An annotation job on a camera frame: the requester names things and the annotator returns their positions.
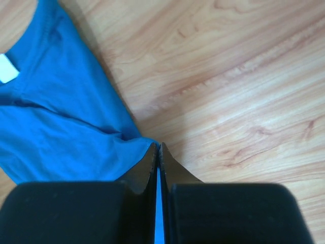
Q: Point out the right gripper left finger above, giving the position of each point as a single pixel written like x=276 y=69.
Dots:
x=120 y=211

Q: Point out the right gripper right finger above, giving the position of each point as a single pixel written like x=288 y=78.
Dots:
x=198 y=212

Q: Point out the blue t shirt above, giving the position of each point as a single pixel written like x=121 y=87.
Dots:
x=61 y=119

